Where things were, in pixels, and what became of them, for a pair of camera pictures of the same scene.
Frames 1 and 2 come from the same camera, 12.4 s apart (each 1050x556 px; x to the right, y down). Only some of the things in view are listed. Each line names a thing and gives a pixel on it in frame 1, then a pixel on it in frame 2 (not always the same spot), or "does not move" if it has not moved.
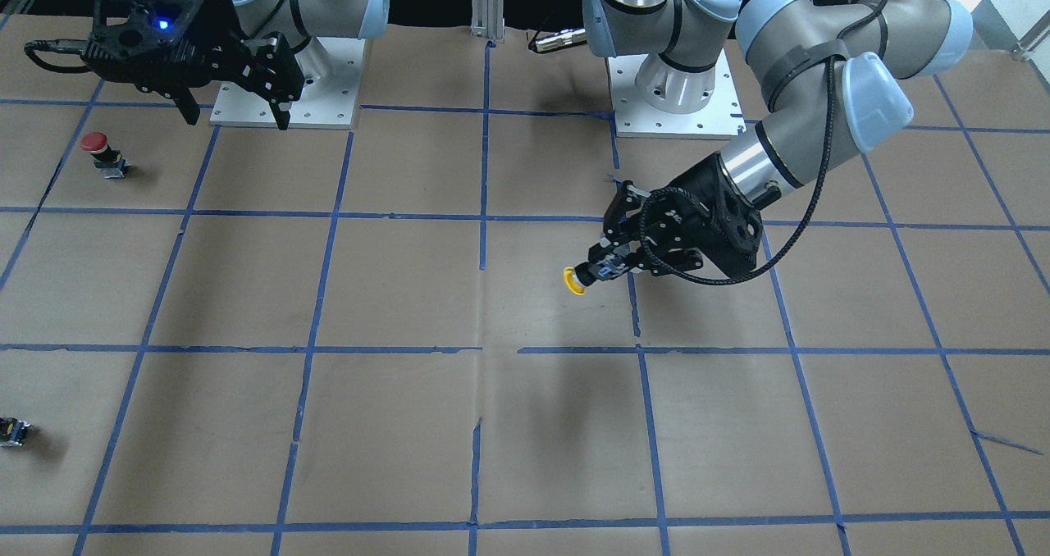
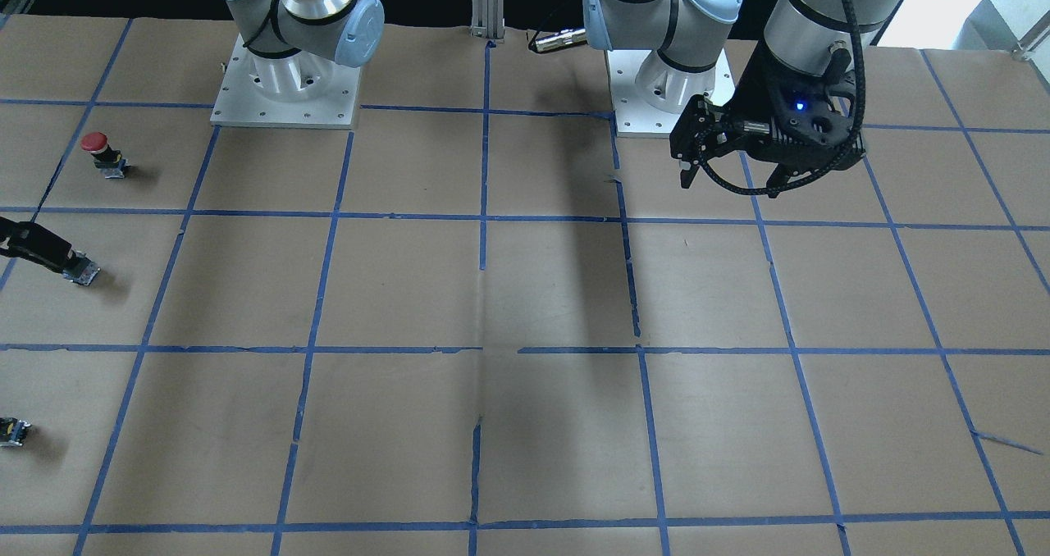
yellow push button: (572, 281) -> (81, 269)
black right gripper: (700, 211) -> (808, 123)
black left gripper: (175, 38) -> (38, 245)
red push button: (111, 161) does not move
